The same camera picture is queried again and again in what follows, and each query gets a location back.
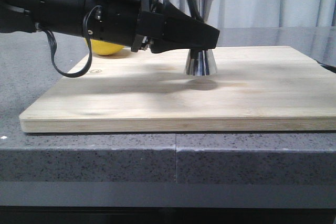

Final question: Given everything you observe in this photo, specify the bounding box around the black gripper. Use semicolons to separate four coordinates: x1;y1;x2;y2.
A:
82;0;220;53

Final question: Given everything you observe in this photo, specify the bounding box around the steel double jigger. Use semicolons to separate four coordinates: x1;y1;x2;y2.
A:
184;0;217;76

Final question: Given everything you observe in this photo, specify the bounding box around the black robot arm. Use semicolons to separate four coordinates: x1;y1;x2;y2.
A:
1;0;219;54

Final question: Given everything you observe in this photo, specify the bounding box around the yellow lemon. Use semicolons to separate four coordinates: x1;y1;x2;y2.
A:
90;39;124;56

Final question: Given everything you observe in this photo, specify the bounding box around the light wooden cutting board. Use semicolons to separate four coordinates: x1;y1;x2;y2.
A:
19;46;335;133

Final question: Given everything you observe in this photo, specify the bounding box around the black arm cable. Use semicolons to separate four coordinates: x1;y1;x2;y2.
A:
41;5;103;78

